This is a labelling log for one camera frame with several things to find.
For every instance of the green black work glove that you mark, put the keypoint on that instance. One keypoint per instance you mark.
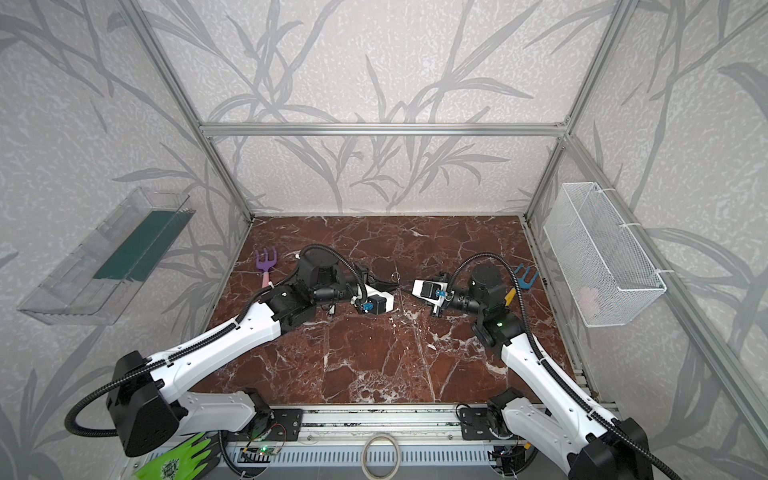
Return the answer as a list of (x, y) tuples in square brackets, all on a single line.
[(192, 459)]

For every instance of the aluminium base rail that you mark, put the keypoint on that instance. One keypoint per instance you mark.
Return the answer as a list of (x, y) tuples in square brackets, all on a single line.
[(355, 435)]

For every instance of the steel perforated key holder plate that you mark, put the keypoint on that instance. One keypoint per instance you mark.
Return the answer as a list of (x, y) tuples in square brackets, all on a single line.
[(396, 281)]

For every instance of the purple pink garden fork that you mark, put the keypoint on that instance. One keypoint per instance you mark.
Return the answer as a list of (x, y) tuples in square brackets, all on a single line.
[(265, 262)]

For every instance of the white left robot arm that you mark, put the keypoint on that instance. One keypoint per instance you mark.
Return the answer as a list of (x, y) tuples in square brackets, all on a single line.
[(158, 403)]

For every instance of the blue yellow garden fork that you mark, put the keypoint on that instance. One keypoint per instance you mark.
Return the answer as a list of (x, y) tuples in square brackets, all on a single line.
[(526, 276)]

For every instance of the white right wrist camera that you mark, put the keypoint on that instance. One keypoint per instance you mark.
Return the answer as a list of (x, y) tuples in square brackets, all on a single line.
[(437, 305)]

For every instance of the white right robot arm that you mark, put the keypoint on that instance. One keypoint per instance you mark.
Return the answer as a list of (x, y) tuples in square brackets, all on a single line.
[(585, 440)]

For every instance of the white wire mesh basket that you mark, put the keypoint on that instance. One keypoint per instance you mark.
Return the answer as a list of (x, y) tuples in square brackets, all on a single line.
[(609, 275)]

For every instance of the clear plastic wall shelf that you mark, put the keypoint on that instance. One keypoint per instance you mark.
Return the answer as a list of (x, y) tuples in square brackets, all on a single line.
[(95, 283)]

